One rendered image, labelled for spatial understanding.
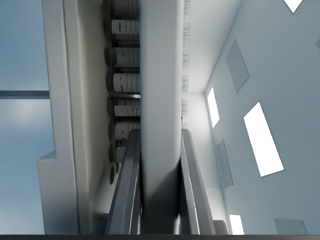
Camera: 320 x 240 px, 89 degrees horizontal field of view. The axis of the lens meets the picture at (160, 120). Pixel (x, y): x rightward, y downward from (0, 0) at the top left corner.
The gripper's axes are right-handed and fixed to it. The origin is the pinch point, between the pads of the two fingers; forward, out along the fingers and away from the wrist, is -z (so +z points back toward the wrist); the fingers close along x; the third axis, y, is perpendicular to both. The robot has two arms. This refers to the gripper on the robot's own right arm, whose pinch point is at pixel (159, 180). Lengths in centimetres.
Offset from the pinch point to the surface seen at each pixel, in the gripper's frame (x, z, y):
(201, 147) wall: -131, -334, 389
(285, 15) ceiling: -178, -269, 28
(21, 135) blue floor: 109, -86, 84
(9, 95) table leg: 88, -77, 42
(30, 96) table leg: 76, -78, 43
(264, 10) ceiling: -177, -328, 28
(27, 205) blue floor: 109, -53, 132
